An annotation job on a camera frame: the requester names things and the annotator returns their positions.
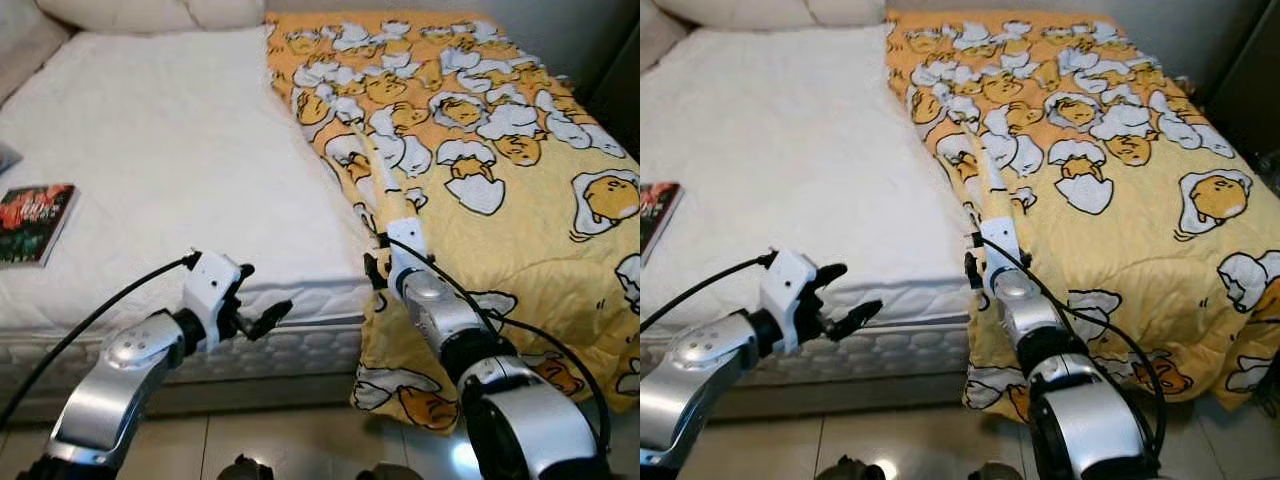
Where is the yellow cartoon egg blanket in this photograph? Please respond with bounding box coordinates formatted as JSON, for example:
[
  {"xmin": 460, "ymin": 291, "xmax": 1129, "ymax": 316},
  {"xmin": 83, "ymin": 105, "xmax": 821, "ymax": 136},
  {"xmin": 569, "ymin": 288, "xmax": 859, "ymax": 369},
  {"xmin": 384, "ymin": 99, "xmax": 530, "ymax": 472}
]
[
  {"xmin": 884, "ymin": 9, "xmax": 1280, "ymax": 413},
  {"xmin": 264, "ymin": 9, "xmax": 641, "ymax": 433}
]

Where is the dark wardrobe door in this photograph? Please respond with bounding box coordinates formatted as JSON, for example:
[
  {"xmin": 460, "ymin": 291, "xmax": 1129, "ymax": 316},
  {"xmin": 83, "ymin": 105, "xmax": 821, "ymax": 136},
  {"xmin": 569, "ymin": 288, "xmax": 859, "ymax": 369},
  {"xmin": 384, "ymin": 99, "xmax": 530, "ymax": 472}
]
[
  {"xmin": 584, "ymin": 18, "xmax": 641, "ymax": 153},
  {"xmin": 1204, "ymin": 0, "xmax": 1280, "ymax": 173}
]

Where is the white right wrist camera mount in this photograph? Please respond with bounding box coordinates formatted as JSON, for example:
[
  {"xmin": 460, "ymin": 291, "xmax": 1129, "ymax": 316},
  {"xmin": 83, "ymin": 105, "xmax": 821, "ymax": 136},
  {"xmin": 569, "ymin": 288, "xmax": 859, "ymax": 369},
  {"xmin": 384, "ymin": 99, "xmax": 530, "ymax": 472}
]
[
  {"xmin": 384, "ymin": 214, "xmax": 432, "ymax": 291},
  {"xmin": 976, "ymin": 214, "xmax": 1023, "ymax": 287}
]

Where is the beige headboard cushion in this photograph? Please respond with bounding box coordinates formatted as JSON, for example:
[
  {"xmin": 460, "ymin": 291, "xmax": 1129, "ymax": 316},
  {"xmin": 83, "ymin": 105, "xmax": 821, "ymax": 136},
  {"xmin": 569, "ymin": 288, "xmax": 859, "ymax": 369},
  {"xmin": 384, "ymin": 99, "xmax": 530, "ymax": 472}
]
[
  {"xmin": 184, "ymin": 0, "xmax": 267, "ymax": 30},
  {"xmin": 804, "ymin": 0, "xmax": 887, "ymax": 27},
  {"xmin": 654, "ymin": 0, "xmax": 817, "ymax": 30},
  {"xmin": 34, "ymin": 0, "xmax": 197, "ymax": 34}
]

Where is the grey bed base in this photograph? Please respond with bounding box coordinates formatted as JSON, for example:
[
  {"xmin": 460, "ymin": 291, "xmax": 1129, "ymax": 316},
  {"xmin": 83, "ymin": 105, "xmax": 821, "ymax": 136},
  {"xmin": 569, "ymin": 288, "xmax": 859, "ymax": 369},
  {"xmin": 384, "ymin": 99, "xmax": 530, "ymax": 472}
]
[
  {"xmin": 698, "ymin": 373, "xmax": 973, "ymax": 420},
  {"xmin": 0, "ymin": 371, "xmax": 367, "ymax": 422}
]

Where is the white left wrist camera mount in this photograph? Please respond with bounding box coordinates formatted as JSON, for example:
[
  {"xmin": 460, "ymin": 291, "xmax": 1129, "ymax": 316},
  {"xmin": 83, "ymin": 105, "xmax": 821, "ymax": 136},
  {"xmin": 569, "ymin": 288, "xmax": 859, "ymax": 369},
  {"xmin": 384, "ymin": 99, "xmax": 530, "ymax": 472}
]
[
  {"xmin": 182, "ymin": 249, "xmax": 244, "ymax": 347},
  {"xmin": 759, "ymin": 249, "xmax": 823, "ymax": 352}
]

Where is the dark cover book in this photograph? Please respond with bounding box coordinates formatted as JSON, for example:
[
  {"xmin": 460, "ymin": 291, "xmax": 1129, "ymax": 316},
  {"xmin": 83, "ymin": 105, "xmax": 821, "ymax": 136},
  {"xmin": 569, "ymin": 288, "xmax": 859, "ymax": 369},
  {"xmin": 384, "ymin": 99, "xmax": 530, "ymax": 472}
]
[
  {"xmin": 0, "ymin": 182, "xmax": 80, "ymax": 270},
  {"xmin": 640, "ymin": 181, "xmax": 685, "ymax": 267}
]

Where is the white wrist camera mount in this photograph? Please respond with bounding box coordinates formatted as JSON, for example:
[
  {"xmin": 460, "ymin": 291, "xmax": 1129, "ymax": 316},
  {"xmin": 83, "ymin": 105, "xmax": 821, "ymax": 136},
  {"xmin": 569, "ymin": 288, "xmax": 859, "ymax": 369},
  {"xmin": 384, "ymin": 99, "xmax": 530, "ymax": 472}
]
[
  {"xmin": 759, "ymin": 249, "xmax": 823, "ymax": 352},
  {"xmin": 182, "ymin": 249, "xmax": 244, "ymax": 347},
  {"xmin": 384, "ymin": 214, "xmax": 432, "ymax": 291},
  {"xmin": 976, "ymin": 214, "xmax": 1023, "ymax": 287}
]

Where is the white quilted mattress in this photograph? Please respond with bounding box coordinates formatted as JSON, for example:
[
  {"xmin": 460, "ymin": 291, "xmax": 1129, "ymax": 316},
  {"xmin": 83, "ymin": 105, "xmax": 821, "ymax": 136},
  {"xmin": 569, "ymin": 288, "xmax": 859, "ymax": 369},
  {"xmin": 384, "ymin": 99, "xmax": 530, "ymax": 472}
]
[
  {"xmin": 640, "ymin": 24, "xmax": 978, "ymax": 387},
  {"xmin": 0, "ymin": 24, "xmax": 378, "ymax": 387}
]

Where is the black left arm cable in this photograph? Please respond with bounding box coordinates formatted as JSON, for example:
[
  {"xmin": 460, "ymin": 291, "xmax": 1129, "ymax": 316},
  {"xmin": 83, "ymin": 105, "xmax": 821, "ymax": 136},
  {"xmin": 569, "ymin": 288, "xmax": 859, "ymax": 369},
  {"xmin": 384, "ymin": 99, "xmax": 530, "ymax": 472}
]
[
  {"xmin": 640, "ymin": 251, "xmax": 777, "ymax": 333},
  {"xmin": 0, "ymin": 251, "xmax": 202, "ymax": 427}
]

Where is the black left robot foot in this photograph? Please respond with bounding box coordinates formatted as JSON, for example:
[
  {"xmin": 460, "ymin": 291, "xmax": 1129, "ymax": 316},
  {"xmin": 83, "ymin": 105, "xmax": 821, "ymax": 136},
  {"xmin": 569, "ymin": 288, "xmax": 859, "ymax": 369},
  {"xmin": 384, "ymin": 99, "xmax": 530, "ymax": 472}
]
[
  {"xmin": 214, "ymin": 454, "xmax": 277, "ymax": 480},
  {"xmin": 814, "ymin": 454, "xmax": 887, "ymax": 480}
]

